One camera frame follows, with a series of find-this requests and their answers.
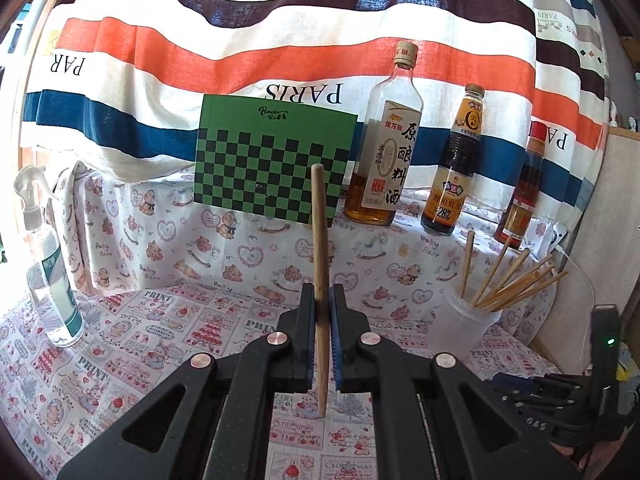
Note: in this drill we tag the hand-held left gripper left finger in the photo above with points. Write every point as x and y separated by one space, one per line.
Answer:
302 330

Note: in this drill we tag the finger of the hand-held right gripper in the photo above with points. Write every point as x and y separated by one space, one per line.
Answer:
540 387

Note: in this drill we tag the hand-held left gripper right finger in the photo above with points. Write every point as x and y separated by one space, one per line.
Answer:
345 335

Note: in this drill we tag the single wooden chopstick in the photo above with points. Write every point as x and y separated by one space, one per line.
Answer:
320 235

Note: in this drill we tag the clear plastic cup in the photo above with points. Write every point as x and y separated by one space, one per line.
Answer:
460 330

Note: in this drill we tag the bunch of wooden chopsticks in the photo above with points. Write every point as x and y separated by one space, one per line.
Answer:
466 265

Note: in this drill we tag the bear print white cloth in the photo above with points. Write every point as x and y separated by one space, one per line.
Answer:
200 255

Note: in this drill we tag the light wooden board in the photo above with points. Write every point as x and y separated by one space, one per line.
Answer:
610 210

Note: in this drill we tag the red print patchwork tablecloth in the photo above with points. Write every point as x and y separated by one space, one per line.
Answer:
125 340

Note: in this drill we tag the clear cooking wine bottle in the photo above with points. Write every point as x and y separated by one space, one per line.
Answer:
385 160

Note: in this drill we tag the green checkered box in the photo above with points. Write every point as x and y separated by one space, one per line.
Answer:
240 160

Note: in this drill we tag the red cap sauce bottle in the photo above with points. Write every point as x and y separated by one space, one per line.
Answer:
522 195

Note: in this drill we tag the dark oyster sauce bottle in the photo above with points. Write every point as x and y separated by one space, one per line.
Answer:
452 175

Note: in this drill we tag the clear spray bottle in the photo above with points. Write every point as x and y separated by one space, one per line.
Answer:
52 300

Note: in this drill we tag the striped curtain cloth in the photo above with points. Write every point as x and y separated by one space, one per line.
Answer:
200 60

